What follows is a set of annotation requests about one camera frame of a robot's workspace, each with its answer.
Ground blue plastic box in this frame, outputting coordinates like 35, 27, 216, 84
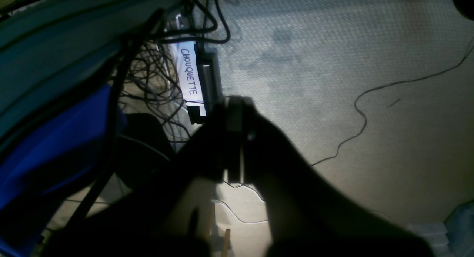
1, 85, 111, 257

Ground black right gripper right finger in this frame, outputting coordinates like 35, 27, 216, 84
242, 98, 434, 257

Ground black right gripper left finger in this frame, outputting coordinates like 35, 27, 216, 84
44, 103, 227, 257

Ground tangled black cables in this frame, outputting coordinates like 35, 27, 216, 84
111, 0, 232, 146

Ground thin black floor cable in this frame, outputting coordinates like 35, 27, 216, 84
311, 39, 474, 167

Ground white label strip Chouquette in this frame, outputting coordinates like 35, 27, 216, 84
170, 41, 204, 107

